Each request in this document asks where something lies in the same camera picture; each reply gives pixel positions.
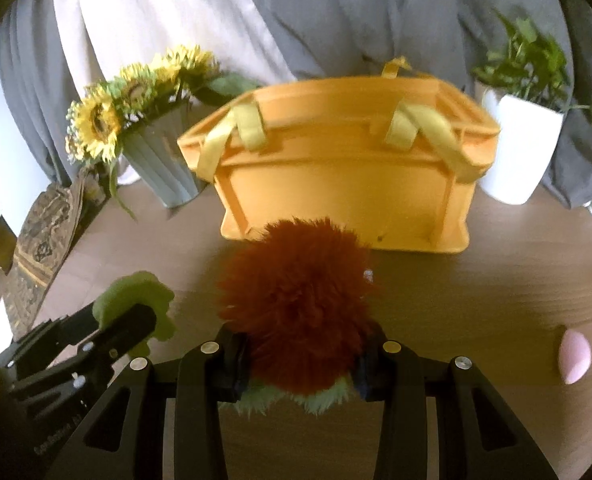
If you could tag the sunflower bouquet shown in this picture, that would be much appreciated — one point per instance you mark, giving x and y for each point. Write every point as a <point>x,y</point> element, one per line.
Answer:
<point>100,120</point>

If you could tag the grey ribbed vase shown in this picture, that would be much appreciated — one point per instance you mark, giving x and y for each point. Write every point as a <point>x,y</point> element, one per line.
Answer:
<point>160,160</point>

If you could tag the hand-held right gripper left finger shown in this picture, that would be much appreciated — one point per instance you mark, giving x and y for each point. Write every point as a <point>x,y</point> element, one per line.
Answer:
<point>200,385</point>

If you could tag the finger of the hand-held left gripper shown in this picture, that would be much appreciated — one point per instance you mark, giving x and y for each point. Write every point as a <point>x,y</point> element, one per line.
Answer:
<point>125,332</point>
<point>55,337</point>

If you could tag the green plush toy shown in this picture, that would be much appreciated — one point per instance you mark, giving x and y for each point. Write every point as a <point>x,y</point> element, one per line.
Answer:
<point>143,290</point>

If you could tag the brown patterned cloth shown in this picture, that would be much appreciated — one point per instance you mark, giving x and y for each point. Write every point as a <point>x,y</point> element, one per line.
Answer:
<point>45,240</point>

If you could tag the grey curtain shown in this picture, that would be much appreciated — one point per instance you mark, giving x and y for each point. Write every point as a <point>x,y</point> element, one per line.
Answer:
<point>25,85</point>
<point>401,5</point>

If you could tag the pink egg-shaped sponge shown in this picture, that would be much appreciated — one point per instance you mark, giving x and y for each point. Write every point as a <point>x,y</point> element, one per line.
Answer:
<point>574,357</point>

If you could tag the pale pink curtain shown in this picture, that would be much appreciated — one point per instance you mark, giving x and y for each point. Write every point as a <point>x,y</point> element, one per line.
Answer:
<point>140,10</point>

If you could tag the red-haired plush doll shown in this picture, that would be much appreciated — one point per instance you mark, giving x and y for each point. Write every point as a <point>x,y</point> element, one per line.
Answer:
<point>301,300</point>

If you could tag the orange plastic crate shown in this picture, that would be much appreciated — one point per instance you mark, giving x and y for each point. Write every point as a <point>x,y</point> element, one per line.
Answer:
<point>336,180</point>

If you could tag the white plant pot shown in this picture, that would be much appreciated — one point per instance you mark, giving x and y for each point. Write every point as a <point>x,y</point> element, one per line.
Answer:
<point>518,155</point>

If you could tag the green potted plant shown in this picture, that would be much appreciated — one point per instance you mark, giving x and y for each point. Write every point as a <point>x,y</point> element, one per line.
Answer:
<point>526,60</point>

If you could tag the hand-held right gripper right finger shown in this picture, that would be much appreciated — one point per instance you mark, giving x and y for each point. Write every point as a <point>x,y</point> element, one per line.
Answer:
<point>401,385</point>

